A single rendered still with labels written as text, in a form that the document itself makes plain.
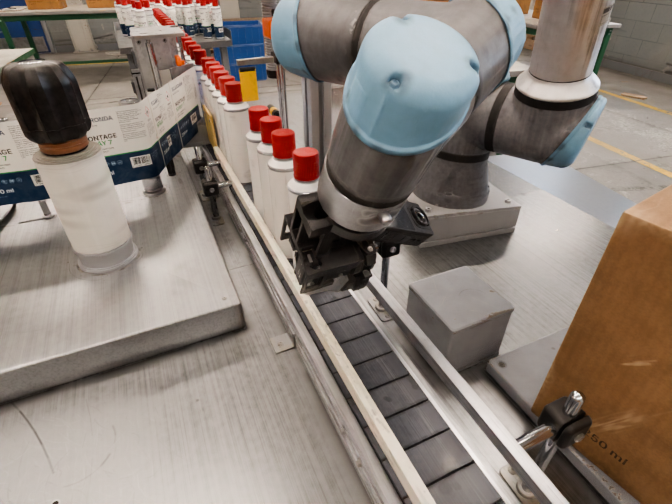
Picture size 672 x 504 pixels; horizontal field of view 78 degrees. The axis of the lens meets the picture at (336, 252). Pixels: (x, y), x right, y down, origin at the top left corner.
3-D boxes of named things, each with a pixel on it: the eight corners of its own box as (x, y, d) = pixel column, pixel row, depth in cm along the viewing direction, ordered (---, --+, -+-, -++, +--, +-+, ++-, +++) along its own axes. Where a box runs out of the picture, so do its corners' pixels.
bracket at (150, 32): (130, 31, 99) (128, 26, 99) (177, 28, 103) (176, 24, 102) (133, 39, 89) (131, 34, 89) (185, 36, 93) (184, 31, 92)
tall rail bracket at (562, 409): (471, 501, 42) (511, 405, 33) (525, 471, 45) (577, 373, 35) (493, 534, 40) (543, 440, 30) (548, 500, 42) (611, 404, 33)
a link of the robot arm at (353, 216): (392, 126, 36) (434, 204, 33) (376, 160, 40) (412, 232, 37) (311, 140, 33) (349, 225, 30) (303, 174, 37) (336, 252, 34)
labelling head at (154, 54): (155, 134, 114) (127, 29, 99) (202, 127, 118) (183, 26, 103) (160, 151, 104) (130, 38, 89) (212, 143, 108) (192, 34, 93)
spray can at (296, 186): (289, 273, 65) (279, 147, 53) (320, 264, 66) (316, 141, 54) (301, 293, 61) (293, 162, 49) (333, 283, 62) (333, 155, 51)
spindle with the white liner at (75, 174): (80, 249, 70) (-6, 57, 52) (136, 237, 73) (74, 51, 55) (77, 280, 63) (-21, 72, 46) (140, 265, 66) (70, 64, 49)
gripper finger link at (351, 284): (329, 269, 52) (345, 236, 44) (342, 265, 52) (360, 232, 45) (343, 303, 50) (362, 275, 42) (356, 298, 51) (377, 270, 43)
